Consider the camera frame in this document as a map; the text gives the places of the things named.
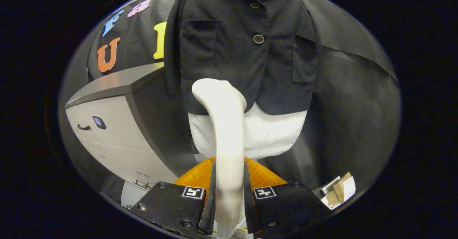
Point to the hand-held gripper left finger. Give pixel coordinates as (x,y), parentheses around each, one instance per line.
(168,206)

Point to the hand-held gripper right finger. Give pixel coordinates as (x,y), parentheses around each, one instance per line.
(286,206)

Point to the white garment steamer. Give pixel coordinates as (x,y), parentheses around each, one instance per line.
(229,142)

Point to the black jacket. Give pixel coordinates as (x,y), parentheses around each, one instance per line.
(232,53)

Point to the cardboard box with white papers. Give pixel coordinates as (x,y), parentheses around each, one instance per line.
(338,190)

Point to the grey cabinet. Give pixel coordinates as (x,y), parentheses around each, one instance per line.
(118,142)

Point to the black backdrop cloth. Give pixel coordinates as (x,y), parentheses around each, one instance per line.
(357,106)

